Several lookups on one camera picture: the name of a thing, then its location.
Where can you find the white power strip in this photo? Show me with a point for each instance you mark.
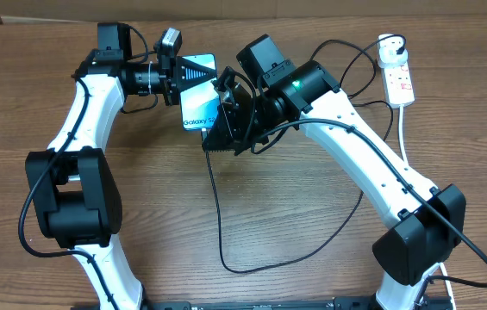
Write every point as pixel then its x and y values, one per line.
pixel 398 87

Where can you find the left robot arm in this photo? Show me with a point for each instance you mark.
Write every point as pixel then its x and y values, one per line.
pixel 71 187

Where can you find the Samsung Galaxy smartphone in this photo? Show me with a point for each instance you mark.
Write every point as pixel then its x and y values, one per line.
pixel 199 104

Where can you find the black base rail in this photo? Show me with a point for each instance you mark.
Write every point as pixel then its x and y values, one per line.
pixel 260 305

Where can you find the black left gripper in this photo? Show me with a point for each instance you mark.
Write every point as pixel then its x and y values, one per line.
pixel 173 74

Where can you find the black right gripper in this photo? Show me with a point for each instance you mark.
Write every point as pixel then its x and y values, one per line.
pixel 230 129

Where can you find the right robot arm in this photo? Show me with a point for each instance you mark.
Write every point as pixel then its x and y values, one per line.
pixel 424 222

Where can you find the cardboard panel at back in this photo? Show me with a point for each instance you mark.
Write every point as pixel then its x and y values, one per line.
pixel 161 10

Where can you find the white charger plug adapter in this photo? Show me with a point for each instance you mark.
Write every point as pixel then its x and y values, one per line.
pixel 392 50

